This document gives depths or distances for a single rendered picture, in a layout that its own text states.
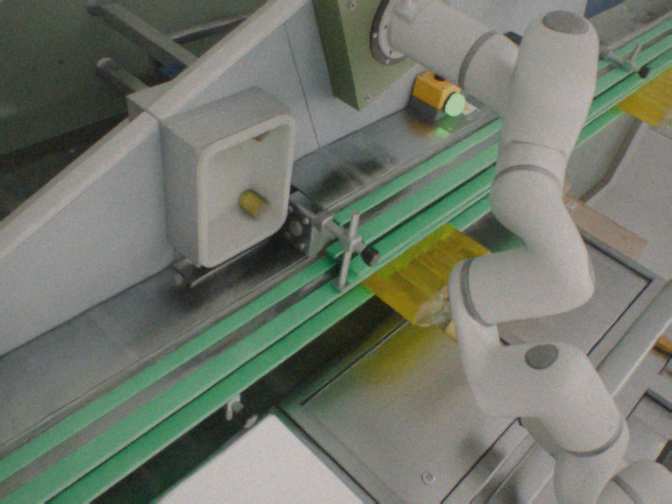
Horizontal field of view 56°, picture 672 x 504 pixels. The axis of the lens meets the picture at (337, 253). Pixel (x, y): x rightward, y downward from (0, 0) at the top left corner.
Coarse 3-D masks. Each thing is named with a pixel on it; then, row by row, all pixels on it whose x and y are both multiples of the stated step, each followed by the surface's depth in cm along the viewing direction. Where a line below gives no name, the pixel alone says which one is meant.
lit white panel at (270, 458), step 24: (264, 432) 105; (288, 432) 106; (240, 456) 102; (264, 456) 102; (288, 456) 103; (312, 456) 103; (192, 480) 98; (216, 480) 98; (240, 480) 99; (264, 480) 99; (288, 480) 100; (312, 480) 101; (336, 480) 101
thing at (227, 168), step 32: (256, 128) 87; (288, 128) 93; (224, 160) 97; (256, 160) 101; (288, 160) 97; (224, 192) 101; (256, 192) 105; (288, 192) 101; (224, 224) 103; (256, 224) 104; (224, 256) 99
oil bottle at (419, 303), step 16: (384, 272) 114; (400, 272) 115; (368, 288) 118; (384, 288) 114; (400, 288) 112; (416, 288) 112; (432, 288) 113; (400, 304) 113; (416, 304) 110; (432, 304) 110; (416, 320) 112; (432, 320) 111
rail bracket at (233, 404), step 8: (232, 400) 100; (224, 408) 101; (232, 408) 100; (240, 408) 99; (248, 408) 99; (224, 416) 105; (240, 416) 99; (248, 416) 98; (256, 416) 99; (248, 424) 98
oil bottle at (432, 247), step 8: (424, 240) 122; (432, 240) 122; (440, 240) 123; (416, 248) 121; (424, 248) 120; (432, 248) 121; (440, 248) 121; (448, 248) 121; (432, 256) 119; (440, 256) 119; (448, 256) 120; (456, 256) 120; (440, 264) 118; (448, 264) 118; (456, 264) 118
